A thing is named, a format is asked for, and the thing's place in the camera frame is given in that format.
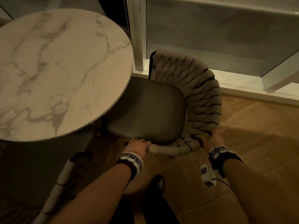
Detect person's right hand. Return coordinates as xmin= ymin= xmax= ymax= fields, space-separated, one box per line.
xmin=200 ymin=127 xmax=226 ymax=152

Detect person's left hand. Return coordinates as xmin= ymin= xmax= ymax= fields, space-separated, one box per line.
xmin=125 ymin=138 xmax=152 ymax=159

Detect beige woven back chair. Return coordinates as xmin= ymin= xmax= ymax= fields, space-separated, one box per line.
xmin=106 ymin=50 xmax=222 ymax=159

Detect person's left forearm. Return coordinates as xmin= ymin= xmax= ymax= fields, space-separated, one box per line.
xmin=50 ymin=163 xmax=132 ymax=224

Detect person's right forearm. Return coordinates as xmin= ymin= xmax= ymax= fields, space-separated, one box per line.
xmin=222 ymin=158 xmax=299 ymax=224

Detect black marker wristband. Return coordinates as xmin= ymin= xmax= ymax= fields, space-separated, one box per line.
xmin=115 ymin=151 xmax=144 ymax=180
xmin=208 ymin=146 xmax=244 ymax=179

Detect white marker tracker box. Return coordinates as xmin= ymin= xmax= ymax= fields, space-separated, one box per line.
xmin=200 ymin=163 xmax=217 ymax=187

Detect black shoe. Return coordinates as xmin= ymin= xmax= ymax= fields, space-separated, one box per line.
xmin=147 ymin=174 xmax=165 ymax=201

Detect black trousers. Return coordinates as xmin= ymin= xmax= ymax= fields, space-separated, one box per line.
xmin=109 ymin=197 xmax=181 ymax=224

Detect round white marble table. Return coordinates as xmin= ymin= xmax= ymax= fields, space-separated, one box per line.
xmin=0 ymin=8 xmax=134 ymax=208

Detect thin black cable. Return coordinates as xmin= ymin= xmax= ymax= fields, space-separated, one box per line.
xmin=211 ymin=178 xmax=233 ymax=191

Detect white window frame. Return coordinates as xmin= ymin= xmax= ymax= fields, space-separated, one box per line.
xmin=126 ymin=0 xmax=299 ymax=107

